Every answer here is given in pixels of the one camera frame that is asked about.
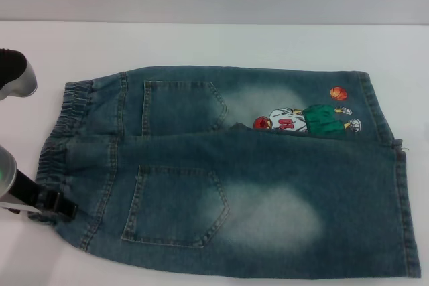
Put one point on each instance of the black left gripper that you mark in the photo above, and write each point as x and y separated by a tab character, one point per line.
27	189

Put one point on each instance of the blue denim shorts basketball print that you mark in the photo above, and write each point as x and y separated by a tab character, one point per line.
268	172

